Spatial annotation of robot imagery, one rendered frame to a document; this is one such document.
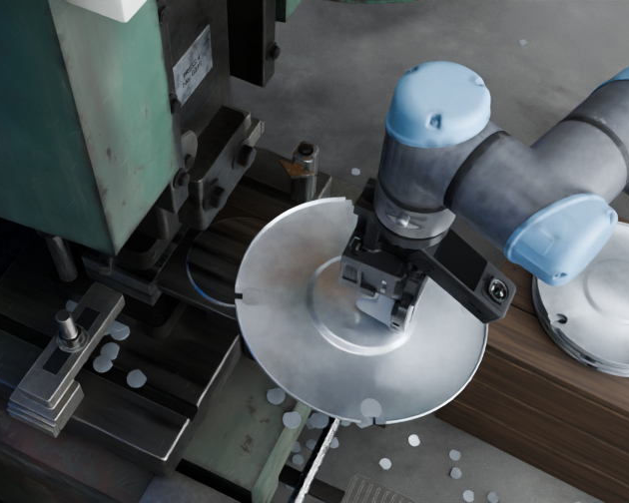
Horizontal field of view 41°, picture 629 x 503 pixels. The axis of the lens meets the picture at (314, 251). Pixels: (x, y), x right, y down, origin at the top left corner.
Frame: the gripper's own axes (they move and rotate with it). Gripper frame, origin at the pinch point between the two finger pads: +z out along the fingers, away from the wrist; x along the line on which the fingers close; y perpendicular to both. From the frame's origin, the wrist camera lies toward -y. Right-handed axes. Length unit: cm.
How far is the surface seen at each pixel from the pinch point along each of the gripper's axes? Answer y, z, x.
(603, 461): -38, 64, -26
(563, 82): -5, 80, -134
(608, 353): -29, 41, -33
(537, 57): 4, 80, -140
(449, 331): -4.7, 2.7, -2.9
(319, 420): 5.5, 14.8, 8.4
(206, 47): 24.4, -27.4, -2.7
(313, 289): 10.9, 0.1, 0.5
